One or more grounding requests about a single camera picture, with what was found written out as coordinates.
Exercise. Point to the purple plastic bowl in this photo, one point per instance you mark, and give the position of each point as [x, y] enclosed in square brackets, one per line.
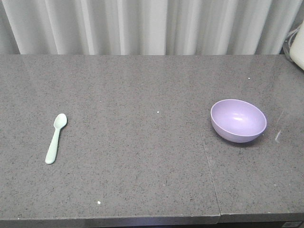
[237, 121]

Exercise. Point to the mint green plastic spoon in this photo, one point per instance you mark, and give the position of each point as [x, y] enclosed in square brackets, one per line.
[59, 123]

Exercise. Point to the white pleated curtain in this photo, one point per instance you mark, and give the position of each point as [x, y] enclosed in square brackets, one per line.
[147, 27]

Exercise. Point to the white blender with clear jar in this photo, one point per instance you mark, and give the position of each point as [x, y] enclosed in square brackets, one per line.
[297, 48]

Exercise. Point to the black built-in drawer appliance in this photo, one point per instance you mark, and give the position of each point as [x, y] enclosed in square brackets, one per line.
[274, 224]

